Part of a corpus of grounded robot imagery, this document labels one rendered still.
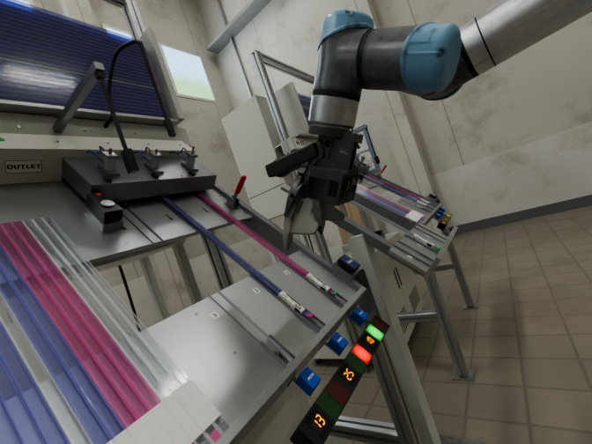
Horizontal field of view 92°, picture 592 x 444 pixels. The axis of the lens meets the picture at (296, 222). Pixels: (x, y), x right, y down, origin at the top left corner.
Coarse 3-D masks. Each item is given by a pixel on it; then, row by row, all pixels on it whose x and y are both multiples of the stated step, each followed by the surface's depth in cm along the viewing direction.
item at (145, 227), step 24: (0, 192) 57; (24, 192) 59; (48, 192) 62; (72, 192) 65; (216, 192) 91; (0, 216) 52; (24, 216) 54; (48, 216) 56; (72, 216) 58; (144, 216) 67; (168, 216) 70; (192, 216) 74; (216, 216) 78; (240, 216) 83; (72, 240) 53; (96, 240) 55; (120, 240) 57; (144, 240) 60; (168, 240) 63
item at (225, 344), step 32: (288, 256) 74; (256, 288) 59; (288, 288) 63; (192, 320) 47; (224, 320) 50; (256, 320) 52; (288, 320) 55; (320, 320) 57; (192, 352) 42; (224, 352) 44; (256, 352) 46; (288, 352) 48; (224, 384) 40; (256, 384) 42; (224, 416) 37
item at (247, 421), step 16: (352, 304) 63; (336, 320) 56; (320, 336) 51; (304, 352) 47; (288, 368) 43; (272, 384) 40; (288, 384) 48; (256, 400) 38; (272, 400) 42; (240, 416) 35; (256, 416) 38; (240, 432) 35
